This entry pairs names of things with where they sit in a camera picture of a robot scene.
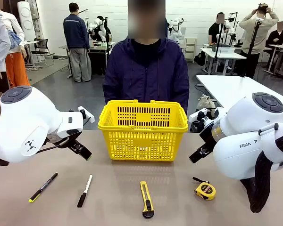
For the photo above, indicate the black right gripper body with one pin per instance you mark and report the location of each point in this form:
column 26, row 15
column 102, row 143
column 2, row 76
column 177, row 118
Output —
column 208, row 137

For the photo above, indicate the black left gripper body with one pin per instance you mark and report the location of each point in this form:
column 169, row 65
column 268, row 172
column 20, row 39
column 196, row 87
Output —
column 57, row 140

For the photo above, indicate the yellow tape measure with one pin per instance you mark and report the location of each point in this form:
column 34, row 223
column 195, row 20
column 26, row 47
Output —
column 205, row 190

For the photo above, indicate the yellow utility knife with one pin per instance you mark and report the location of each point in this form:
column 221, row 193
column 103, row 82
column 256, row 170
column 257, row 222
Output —
column 146, row 200

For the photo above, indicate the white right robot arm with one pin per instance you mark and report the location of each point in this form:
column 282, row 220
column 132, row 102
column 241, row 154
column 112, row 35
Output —
column 238, row 160

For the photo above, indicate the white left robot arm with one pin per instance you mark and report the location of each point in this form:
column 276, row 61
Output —
column 26, row 117

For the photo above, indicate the yellow plastic shopping basket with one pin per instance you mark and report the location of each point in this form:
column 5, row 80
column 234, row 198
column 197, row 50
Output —
column 141, row 141

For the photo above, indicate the person in navy jacket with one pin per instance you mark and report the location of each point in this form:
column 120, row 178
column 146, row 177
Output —
column 146, row 77

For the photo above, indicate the seated person in black shirt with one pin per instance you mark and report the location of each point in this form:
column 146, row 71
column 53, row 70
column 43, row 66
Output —
column 214, row 30

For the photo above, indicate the seated person in black jacket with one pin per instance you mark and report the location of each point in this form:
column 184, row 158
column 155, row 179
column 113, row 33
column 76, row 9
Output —
column 277, row 37

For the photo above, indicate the beige cloth bag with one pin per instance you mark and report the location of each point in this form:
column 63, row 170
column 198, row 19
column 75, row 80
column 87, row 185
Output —
column 205, row 101

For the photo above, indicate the white marker black cap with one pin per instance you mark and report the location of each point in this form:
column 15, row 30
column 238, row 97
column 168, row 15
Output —
column 85, row 190

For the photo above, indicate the black highlighter pen yellow tip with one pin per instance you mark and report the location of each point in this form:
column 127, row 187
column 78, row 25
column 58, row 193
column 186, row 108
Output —
column 43, row 187

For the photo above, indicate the large white table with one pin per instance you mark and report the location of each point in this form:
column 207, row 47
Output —
column 231, row 87

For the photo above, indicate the black bag on floor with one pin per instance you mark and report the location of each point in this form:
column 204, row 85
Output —
column 200, row 58

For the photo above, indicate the small white table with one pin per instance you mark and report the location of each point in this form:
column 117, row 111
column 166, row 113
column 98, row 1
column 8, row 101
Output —
column 224, row 53

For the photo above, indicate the white drawer cabinet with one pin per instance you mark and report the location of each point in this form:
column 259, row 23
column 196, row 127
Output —
column 190, row 49

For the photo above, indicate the slim black tripod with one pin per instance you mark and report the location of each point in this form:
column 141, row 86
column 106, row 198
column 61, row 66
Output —
column 218, row 42

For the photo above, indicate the black office chair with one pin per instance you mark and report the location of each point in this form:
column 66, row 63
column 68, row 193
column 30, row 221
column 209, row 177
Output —
column 41, row 44

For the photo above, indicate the tall black tripod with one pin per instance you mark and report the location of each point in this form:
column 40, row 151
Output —
column 252, row 42

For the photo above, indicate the man in blue jacket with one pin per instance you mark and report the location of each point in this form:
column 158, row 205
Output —
column 75, row 30

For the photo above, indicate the man in beige sweater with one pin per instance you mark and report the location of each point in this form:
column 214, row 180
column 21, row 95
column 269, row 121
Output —
column 257, row 35

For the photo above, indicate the white standing air conditioner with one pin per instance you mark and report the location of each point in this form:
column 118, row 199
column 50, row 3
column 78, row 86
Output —
column 26, row 14

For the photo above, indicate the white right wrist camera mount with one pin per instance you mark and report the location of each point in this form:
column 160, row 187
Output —
column 195, row 115

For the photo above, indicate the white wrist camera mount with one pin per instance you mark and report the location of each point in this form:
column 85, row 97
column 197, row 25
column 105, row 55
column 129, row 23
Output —
column 90, row 117
column 195, row 115

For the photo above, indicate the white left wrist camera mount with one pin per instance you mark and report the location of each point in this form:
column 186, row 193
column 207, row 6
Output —
column 90, row 117

